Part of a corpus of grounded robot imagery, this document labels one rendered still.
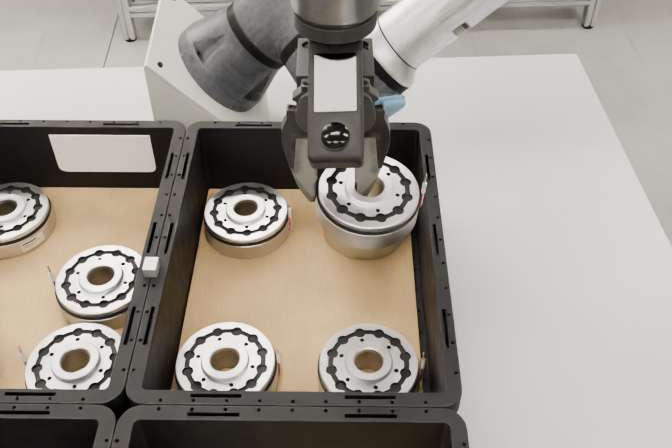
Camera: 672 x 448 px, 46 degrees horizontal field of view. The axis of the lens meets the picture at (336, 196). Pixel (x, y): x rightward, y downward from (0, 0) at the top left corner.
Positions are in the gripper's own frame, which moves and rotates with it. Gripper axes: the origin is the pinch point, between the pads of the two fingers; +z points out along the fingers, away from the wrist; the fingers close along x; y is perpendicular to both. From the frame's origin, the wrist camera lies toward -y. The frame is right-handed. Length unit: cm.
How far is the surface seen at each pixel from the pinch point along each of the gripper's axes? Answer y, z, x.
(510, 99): 55, 30, -31
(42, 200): 12.9, 13.0, 36.2
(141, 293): -7.4, 6.1, 19.2
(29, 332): -4.7, 16.1, 33.8
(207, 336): -7.5, 13.2, 13.5
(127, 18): 183, 91, 73
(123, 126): 19.0, 6.3, 26.1
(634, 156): 120, 101, -89
